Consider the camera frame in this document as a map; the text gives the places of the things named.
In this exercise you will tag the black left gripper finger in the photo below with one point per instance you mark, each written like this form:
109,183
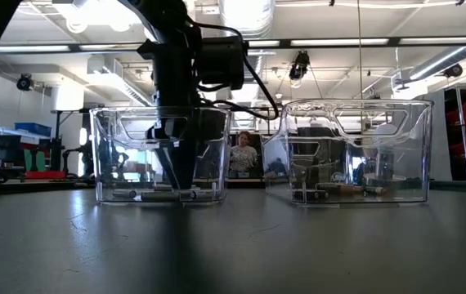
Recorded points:
184,163
165,159

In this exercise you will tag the clear plastic bin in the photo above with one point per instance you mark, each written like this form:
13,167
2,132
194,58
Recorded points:
126,163
380,134

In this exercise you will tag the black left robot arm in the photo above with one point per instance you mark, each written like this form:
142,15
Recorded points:
163,16

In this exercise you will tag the person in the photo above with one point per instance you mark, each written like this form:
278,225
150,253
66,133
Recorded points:
243,157

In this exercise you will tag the red tray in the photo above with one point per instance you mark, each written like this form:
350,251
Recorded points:
45,175

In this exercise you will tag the black spotlight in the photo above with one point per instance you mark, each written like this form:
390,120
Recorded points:
299,65
24,82
453,70

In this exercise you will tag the green panel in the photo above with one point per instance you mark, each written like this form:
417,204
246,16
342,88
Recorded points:
32,159

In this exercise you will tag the blue storage crate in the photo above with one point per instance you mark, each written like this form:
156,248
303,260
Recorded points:
32,129

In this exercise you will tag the white curtain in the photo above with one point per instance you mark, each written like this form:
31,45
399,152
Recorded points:
441,134

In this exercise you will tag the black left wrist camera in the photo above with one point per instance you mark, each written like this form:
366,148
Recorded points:
220,61

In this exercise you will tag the white rectangular air duct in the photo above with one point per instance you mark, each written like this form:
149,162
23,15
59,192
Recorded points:
110,81

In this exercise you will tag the silver round ventilation duct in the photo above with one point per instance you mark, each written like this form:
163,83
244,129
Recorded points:
257,12

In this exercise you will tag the black aluminium table frame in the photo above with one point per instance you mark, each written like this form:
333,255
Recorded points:
32,188

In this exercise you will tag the black frame crossbar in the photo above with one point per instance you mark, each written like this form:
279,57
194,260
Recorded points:
339,42

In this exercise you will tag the silver slanted duct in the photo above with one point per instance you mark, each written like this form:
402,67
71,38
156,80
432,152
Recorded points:
441,65

